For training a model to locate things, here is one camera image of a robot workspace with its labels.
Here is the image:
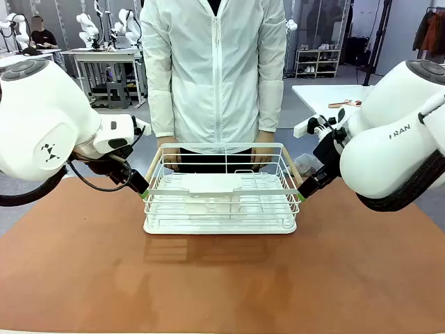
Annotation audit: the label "person's right hand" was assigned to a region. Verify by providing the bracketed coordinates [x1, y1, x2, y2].
[156, 135, 182, 172]

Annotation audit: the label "white desk with legs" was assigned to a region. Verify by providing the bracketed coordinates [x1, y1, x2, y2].
[0, 51, 54, 70]

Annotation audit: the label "white plastic cutlery holder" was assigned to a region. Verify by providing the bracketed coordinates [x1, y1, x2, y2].
[179, 172, 245, 215]

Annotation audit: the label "person's right forearm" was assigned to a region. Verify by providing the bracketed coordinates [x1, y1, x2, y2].
[147, 86, 175, 138]

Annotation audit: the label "white shoe rack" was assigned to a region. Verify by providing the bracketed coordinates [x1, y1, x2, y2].
[294, 47, 342, 79]

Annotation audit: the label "right arm black cable sleeve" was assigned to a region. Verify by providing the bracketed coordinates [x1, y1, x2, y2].
[355, 149, 445, 214]

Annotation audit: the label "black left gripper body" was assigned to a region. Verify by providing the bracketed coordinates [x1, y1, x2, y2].
[86, 145, 137, 186]

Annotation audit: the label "person's white jacket torso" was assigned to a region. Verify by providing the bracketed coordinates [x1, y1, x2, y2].
[139, 0, 288, 154]

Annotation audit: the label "seated person in black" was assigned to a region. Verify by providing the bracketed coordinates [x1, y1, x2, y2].
[29, 15, 67, 72]

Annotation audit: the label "crumpled clear plastic bag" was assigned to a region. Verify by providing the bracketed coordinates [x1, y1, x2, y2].
[293, 152, 320, 177]

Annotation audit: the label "arm black cable sleeve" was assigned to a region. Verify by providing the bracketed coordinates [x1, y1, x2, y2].
[355, 149, 445, 214]
[0, 166, 69, 208]

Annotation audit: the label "hanging dark orange clothes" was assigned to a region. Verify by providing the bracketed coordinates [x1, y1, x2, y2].
[412, 9, 445, 59]

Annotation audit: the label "person's left hand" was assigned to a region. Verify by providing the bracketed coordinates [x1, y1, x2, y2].
[250, 129, 278, 172]

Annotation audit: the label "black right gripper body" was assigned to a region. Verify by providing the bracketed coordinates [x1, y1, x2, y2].
[311, 134, 346, 179]

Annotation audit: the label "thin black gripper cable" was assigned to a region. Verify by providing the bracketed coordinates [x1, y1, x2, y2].
[67, 125, 146, 193]

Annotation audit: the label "person's black trousers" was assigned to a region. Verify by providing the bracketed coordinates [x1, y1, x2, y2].
[179, 146, 255, 175]

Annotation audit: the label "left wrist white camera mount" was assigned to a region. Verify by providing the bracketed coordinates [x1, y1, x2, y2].
[131, 116, 153, 137]

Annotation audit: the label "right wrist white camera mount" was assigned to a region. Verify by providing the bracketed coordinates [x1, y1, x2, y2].
[293, 108, 349, 141]

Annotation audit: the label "large white table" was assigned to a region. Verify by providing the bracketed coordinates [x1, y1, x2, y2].
[291, 84, 376, 141]

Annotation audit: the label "white framed workbench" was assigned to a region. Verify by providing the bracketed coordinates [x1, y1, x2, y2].
[60, 47, 147, 106]

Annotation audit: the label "person's left forearm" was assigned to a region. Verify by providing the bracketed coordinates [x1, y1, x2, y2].
[257, 79, 285, 134]

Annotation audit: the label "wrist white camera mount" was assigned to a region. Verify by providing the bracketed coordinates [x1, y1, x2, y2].
[293, 108, 349, 141]
[131, 116, 153, 137]

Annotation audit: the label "black slanted pole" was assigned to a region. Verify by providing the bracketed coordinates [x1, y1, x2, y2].
[362, 0, 394, 87]

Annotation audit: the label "white wire dish rack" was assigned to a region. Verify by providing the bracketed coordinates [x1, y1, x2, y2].
[143, 142, 304, 227]

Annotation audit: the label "white plastic drip tray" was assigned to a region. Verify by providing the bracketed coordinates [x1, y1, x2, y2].
[143, 217, 298, 235]

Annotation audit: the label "left arm black cable sleeve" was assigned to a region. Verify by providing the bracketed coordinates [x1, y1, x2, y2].
[0, 166, 69, 208]

